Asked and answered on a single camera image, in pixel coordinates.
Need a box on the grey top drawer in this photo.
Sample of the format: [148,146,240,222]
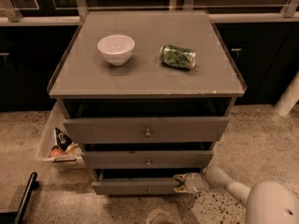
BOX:
[64,117,228,144]

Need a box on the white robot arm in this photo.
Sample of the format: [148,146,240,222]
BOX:
[174,166,299,224]

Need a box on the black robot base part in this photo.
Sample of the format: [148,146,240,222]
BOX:
[0,171,40,224]

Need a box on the dark snack bag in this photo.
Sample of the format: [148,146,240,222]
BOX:
[53,128,72,151]

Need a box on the grey drawer cabinet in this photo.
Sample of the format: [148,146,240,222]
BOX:
[47,10,249,180]

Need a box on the grey drawer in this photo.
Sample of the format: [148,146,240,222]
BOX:
[81,150,213,169]
[64,117,228,144]
[91,168,204,196]

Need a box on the clear plastic bin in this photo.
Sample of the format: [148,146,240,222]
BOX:
[36,104,85,171]

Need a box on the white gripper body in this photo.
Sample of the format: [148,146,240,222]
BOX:
[184,173,209,193]

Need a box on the white table leg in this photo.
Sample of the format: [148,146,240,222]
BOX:
[274,71,299,117]

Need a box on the metal shelf rail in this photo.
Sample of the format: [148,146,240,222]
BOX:
[0,11,299,27]

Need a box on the grey bottom drawer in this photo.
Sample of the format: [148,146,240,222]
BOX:
[91,168,204,196]

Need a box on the green soda can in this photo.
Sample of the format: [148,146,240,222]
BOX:
[160,45,196,70]

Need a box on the grey middle drawer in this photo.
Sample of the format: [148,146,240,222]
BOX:
[81,150,213,169]

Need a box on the white ceramic bowl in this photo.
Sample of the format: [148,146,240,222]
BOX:
[97,35,135,66]

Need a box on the red round fruit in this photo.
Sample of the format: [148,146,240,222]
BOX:
[50,148,64,158]

